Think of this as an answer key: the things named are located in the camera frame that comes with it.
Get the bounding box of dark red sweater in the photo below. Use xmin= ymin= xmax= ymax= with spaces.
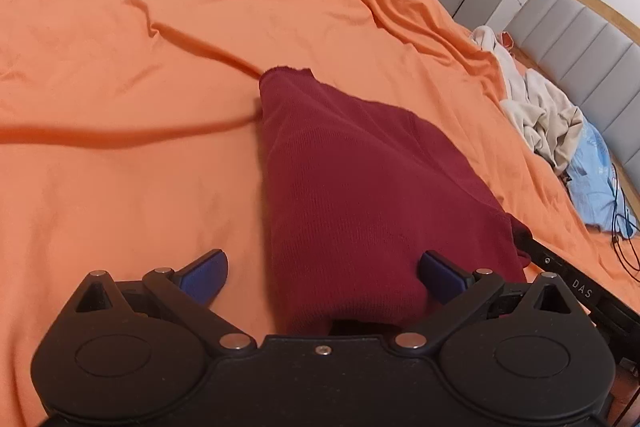
xmin=257 ymin=66 xmax=533 ymax=335

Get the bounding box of beige clothes pile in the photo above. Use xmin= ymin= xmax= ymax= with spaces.
xmin=470 ymin=25 xmax=586 ymax=175

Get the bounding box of black cable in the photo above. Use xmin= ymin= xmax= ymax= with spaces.
xmin=607 ymin=162 xmax=640 ymax=273

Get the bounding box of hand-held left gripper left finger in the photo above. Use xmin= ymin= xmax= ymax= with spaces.
xmin=62 ymin=249 xmax=257 ymax=354

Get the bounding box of orange blanket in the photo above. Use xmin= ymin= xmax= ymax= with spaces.
xmin=0 ymin=0 xmax=640 ymax=427

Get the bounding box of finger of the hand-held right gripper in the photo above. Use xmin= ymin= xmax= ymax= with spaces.
xmin=517 ymin=232 xmax=573 ymax=280

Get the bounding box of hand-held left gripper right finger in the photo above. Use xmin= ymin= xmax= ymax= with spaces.
xmin=392 ymin=251 xmax=581 ymax=353

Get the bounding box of wooden bed frame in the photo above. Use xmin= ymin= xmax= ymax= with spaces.
xmin=542 ymin=0 xmax=640 ymax=42

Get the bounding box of grey padded headboard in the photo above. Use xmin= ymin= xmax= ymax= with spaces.
xmin=502 ymin=0 xmax=640 ymax=162

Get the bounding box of light blue cloth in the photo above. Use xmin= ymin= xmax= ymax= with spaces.
xmin=565 ymin=122 xmax=640 ymax=238

